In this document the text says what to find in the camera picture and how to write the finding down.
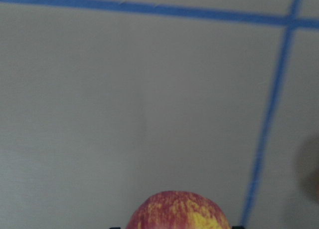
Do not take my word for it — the red yellow apple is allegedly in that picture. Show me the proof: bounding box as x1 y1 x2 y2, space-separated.
126 191 231 229

